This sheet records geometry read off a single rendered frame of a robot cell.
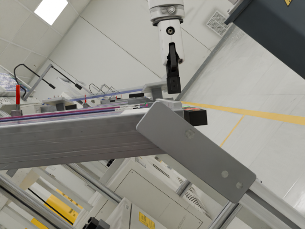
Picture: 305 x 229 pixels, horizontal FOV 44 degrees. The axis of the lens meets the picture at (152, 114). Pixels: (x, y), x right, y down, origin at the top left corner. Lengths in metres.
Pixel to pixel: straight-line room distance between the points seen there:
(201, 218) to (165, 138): 1.64
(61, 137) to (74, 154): 0.03
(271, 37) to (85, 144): 0.97
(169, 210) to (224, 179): 1.58
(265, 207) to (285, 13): 0.89
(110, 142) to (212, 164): 0.15
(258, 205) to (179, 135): 0.14
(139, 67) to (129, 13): 1.24
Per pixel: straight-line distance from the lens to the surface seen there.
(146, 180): 2.03
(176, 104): 0.55
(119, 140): 0.53
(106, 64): 8.68
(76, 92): 5.57
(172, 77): 0.90
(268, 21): 1.35
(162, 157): 1.49
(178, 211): 2.09
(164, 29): 0.88
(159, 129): 0.49
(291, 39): 1.36
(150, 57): 8.67
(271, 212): 0.55
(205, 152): 0.50
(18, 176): 2.13
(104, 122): 0.53
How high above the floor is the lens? 0.78
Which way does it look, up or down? 3 degrees down
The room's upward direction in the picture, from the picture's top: 53 degrees counter-clockwise
